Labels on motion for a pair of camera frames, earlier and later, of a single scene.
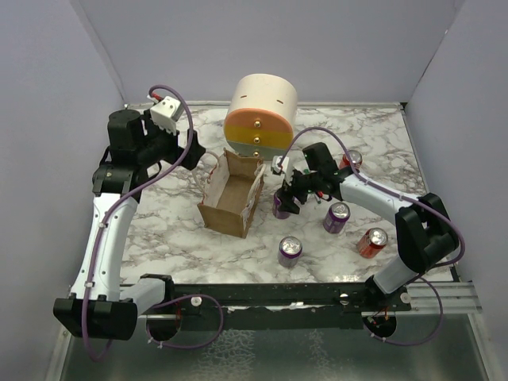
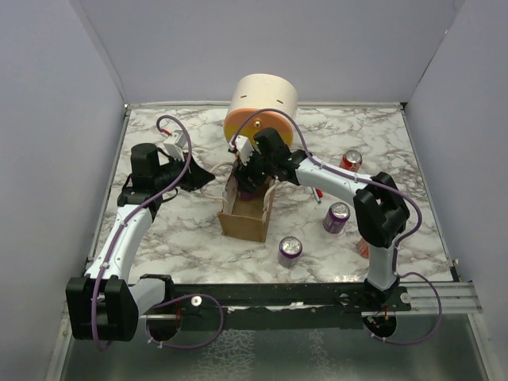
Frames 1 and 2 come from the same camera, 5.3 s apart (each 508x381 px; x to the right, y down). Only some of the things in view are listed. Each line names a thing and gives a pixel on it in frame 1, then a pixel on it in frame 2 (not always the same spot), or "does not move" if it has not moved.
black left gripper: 195,149 -> 197,176
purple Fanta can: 336,215 does not move
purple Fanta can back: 276,205 -> 247,196
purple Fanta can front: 290,251 does not move
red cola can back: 355,158 does not move
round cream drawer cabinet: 259,121 does not move
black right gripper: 287,203 -> 242,172
